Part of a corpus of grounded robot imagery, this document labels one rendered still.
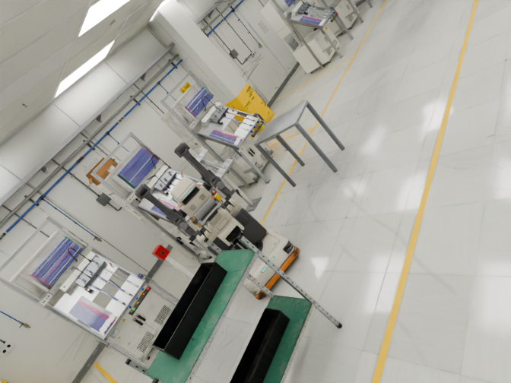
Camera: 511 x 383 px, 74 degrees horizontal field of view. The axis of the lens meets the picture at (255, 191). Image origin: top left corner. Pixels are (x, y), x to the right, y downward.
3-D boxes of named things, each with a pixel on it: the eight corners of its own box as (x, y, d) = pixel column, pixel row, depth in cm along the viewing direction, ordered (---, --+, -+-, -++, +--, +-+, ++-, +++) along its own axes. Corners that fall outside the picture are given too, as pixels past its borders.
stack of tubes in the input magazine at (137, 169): (158, 160, 461) (143, 147, 450) (135, 188, 435) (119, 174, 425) (155, 163, 470) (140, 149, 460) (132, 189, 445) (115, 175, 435)
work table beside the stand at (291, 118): (337, 172, 400) (295, 122, 370) (293, 187, 450) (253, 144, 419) (344, 147, 427) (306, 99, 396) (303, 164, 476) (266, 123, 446)
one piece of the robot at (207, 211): (207, 232, 306) (190, 216, 298) (227, 208, 310) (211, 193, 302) (212, 236, 291) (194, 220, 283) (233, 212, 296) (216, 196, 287)
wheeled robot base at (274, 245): (237, 276, 385) (222, 264, 375) (273, 234, 395) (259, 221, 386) (261, 303, 324) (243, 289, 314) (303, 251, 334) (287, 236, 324)
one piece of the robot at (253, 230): (234, 270, 374) (178, 223, 342) (266, 232, 382) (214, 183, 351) (245, 281, 343) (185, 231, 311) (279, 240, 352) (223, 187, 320)
